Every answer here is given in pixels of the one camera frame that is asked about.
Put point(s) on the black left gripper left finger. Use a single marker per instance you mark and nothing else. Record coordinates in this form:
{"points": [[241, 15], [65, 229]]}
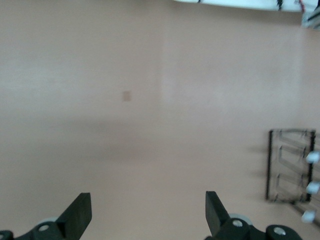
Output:
{"points": [[75, 220]]}

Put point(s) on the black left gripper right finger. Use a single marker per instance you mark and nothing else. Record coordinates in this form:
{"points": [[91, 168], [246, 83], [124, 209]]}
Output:
{"points": [[217, 220]]}

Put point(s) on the brown table cover mat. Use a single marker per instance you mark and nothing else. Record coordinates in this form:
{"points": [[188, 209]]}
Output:
{"points": [[125, 150]]}

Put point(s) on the brown tape square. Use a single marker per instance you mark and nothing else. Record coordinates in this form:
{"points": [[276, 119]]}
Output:
{"points": [[127, 96]]}

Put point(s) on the metal table edge bracket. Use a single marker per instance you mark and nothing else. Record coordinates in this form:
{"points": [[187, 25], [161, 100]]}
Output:
{"points": [[311, 18]]}

